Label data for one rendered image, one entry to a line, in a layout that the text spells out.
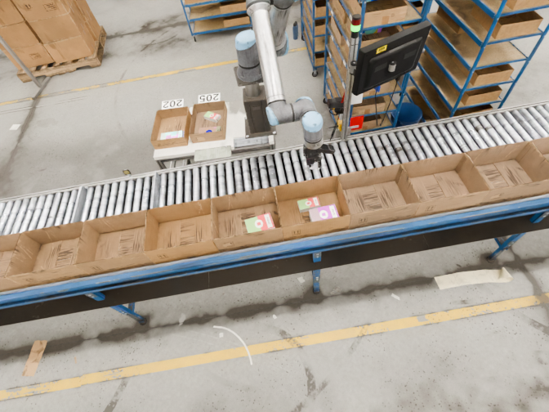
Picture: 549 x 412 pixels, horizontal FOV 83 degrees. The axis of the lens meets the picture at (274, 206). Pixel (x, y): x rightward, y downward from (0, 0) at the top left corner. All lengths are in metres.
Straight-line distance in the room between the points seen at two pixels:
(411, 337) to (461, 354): 0.34
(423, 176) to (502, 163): 0.50
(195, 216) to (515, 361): 2.40
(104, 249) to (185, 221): 0.52
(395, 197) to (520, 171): 0.81
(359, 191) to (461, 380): 1.48
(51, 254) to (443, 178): 2.53
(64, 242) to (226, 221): 1.07
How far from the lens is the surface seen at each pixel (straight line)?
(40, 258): 2.48
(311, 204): 1.95
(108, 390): 2.97
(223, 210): 2.04
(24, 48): 6.27
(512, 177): 2.44
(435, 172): 2.27
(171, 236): 2.07
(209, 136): 2.66
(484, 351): 2.85
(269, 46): 1.63
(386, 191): 2.10
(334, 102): 2.35
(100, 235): 2.32
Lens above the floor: 2.55
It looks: 56 degrees down
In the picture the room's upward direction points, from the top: 11 degrees counter-clockwise
